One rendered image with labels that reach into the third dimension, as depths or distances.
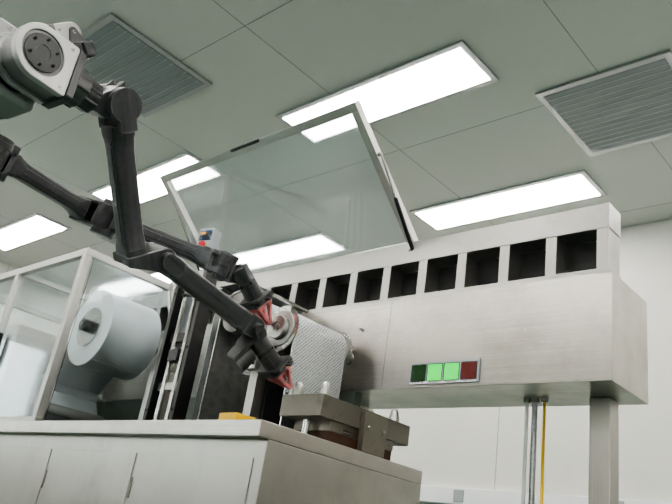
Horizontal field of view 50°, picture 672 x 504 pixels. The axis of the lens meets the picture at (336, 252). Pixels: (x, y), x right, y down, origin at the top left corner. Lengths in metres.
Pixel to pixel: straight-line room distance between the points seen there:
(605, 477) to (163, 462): 1.17
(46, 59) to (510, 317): 1.39
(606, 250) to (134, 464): 1.44
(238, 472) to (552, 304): 0.97
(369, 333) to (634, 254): 2.65
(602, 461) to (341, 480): 0.70
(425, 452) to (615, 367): 3.21
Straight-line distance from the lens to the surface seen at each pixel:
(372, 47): 3.47
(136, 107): 1.67
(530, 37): 3.36
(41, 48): 1.59
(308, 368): 2.24
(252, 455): 1.80
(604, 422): 2.14
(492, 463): 4.81
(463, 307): 2.26
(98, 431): 2.33
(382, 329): 2.42
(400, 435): 2.26
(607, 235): 2.13
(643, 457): 4.43
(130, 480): 2.17
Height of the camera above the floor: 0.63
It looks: 23 degrees up
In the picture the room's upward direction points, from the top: 9 degrees clockwise
